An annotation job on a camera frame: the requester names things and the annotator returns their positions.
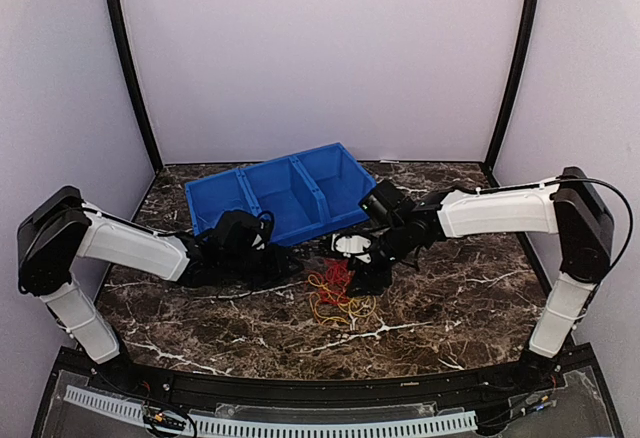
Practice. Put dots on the black frame post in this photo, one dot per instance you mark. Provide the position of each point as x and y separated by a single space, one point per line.
130 76
516 69

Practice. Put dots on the black curved front rail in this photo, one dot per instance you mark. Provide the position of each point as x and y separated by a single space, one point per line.
480 388

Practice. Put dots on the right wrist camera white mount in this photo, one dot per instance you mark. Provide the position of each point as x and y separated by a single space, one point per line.
347 246

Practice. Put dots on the left black frame post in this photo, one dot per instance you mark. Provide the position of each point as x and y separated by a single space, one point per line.
130 76

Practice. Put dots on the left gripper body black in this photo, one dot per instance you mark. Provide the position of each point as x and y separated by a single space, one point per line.
254 271

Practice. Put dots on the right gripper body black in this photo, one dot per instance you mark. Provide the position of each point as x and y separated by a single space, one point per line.
396 244

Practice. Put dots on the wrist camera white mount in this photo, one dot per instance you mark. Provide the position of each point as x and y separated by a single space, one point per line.
347 246
265 225

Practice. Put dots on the blue three-compartment plastic bin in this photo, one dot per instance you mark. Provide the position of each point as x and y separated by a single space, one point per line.
310 194

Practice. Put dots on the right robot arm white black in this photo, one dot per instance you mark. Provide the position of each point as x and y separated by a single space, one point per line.
567 206

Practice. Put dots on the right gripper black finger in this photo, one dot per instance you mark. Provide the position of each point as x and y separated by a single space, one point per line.
369 282
357 266

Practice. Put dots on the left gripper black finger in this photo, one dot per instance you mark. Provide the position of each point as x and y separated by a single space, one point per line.
274 277
290 262

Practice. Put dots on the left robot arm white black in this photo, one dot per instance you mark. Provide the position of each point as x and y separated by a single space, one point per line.
65 227

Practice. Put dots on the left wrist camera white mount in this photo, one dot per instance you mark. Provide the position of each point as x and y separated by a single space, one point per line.
265 225

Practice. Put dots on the right black frame post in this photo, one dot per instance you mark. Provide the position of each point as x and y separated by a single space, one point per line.
516 69

